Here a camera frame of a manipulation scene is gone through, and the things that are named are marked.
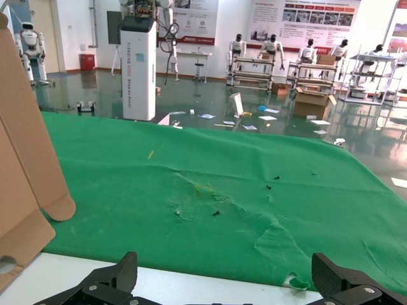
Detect beige door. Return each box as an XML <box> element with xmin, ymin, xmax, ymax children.
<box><xmin>31</xmin><ymin>0</ymin><xmax>61</xmax><ymax>72</ymax></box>

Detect white standing carton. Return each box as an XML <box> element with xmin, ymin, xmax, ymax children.
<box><xmin>228</xmin><ymin>92</ymin><xmax>244</xmax><ymax>118</ymax></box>

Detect red orange wall poster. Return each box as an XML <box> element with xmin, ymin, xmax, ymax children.
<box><xmin>386</xmin><ymin>22</ymin><xmax>407</xmax><ymax>53</ymax></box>

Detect white humanoid robot, grey joints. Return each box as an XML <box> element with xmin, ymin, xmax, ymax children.
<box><xmin>14</xmin><ymin>22</ymin><xmax>48</xmax><ymax>86</ymax></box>

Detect white frame shelf rack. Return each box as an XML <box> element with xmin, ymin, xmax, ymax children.
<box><xmin>338</xmin><ymin>53</ymin><xmax>398</xmax><ymax>105</ymax></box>

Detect grey wall pipe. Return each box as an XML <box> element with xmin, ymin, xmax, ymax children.
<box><xmin>90</xmin><ymin>0</ymin><xmax>98</xmax><ymax>48</ymax></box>

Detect red bin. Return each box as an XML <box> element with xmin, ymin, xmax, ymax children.
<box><xmin>79</xmin><ymin>53</ymin><xmax>97</xmax><ymax>72</ymax></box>

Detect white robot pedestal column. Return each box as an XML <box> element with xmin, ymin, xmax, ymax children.
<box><xmin>120</xmin><ymin>15</ymin><xmax>158</xmax><ymax>122</ymax></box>

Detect white red wall poster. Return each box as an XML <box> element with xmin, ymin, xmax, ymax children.
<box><xmin>173</xmin><ymin>0</ymin><xmax>219</xmax><ymax>46</ymax></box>

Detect white robot torso with wiring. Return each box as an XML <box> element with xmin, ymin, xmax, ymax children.
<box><xmin>119</xmin><ymin>0</ymin><xmax>181</xmax><ymax>86</ymax></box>

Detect green table cloth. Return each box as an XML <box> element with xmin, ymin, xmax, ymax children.
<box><xmin>39</xmin><ymin>111</ymin><xmax>407</xmax><ymax>292</ymax></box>

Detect wide photo wall poster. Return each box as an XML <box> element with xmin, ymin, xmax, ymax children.
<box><xmin>250</xmin><ymin>0</ymin><xmax>355</xmax><ymax>48</ymax></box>

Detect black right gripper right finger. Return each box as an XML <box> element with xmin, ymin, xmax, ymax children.
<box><xmin>311</xmin><ymin>252</ymin><xmax>407</xmax><ymax>305</ymax></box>

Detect black stool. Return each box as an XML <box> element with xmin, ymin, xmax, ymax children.
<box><xmin>193</xmin><ymin>62</ymin><xmax>207</xmax><ymax>84</ymax></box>

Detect grey roller rack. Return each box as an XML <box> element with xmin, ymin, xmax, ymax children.
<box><xmin>231</xmin><ymin>56</ymin><xmax>275</xmax><ymax>93</ymax></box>
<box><xmin>287</xmin><ymin>62</ymin><xmax>338</xmax><ymax>92</ymax></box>

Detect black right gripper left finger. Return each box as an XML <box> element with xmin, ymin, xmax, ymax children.
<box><xmin>31</xmin><ymin>251</ymin><xmax>139</xmax><ymax>305</ymax></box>

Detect white table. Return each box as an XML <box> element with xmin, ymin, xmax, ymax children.
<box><xmin>176</xmin><ymin>50</ymin><xmax>213</xmax><ymax>80</ymax></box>

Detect small brown cardboard box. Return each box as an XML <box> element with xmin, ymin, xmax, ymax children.
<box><xmin>0</xmin><ymin>12</ymin><xmax>77</xmax><ymax>283</ymax></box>

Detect dark board on tripod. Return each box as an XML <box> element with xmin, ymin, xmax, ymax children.
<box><xmin>107</xmin><ymin>11</ymin><xmax>123</xmax><ymax>77</ymax></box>

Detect large open cardboard floor box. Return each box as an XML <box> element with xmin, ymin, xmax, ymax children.
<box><xmin>294</xmin><ymin>87</ymin><xmax>336</xmax><ymax>120</ymax></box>

